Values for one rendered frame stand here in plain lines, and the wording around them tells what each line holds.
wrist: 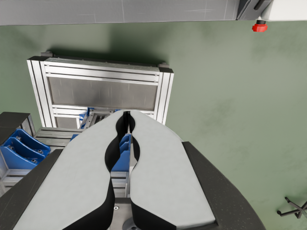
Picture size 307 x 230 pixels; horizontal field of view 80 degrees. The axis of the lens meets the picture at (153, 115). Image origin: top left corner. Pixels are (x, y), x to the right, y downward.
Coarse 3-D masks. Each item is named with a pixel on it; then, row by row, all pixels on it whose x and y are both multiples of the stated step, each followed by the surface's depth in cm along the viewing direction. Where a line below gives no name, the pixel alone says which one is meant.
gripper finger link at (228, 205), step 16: (192, 160) 8; (208, 160) 8; (208, 176) 7; (224, 176) 7; (208, 192) 7; (224, 192) 7; (224, 208) 6; (240, 208) 6; (224, 224) 6; (240, 224) 6; (256, 224) 6
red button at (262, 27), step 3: (258, 21) 48; (261, 21) 48; (264, 21) 47; (255, 24) 49; (258, 24) 48; (261, 24) 48; (264, 24) 48; (252, 27) 49; (255, 27) 48; (258, 27) 48; (261, 27) 48; (264, 27) 48; (255, 30) 49; (258, 30) 48; (261, 30) 48; (264, 30) 48
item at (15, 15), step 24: (0, 0) 30; (24, 0) 30; (48, 0) 30; (72, 0) 31; (96, 0) 31; (120, 0) 31; (144, 0) 31; (168, 0) 32; (192, 0) 32; (216, 0) 32; (0, 24) 32; (24, 24) 32; (48, 24) 32
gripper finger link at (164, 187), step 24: (144, 120) 11; (144, 144) 9; (168, 144) 9; (144, 168) 8; (168, 168) 8; (192, 168) 8; (144, 192) 7; (168, 192) 7; (192, 192) 7; (144, 216) 6; (168, 216) 6; (192, 216) 6
